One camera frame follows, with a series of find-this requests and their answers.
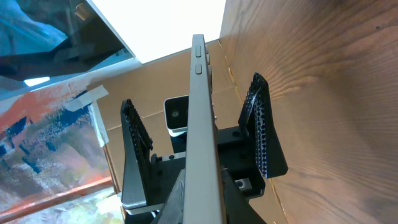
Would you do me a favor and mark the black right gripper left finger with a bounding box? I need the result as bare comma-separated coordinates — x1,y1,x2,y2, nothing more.
151,177,185,224

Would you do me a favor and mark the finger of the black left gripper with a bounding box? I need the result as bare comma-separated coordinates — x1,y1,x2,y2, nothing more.
238,73,289,179
121,99,153,209

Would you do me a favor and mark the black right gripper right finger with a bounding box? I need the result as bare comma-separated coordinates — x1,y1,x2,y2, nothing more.
221,168,266,224

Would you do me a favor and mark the bronze Galaxy smartphone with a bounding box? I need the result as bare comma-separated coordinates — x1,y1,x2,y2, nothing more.
183,34,226,223

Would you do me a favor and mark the colourful painted board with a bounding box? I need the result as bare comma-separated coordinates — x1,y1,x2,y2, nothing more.
1,81,113,223

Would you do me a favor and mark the brown cardboard sheet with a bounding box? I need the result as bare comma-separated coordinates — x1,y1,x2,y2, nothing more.
98,35,288,223

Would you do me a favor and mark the dark glass window panel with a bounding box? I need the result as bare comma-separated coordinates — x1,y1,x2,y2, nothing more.
1,0,135,82

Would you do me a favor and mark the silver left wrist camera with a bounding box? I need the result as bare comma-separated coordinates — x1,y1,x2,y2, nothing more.
164,95,189,137

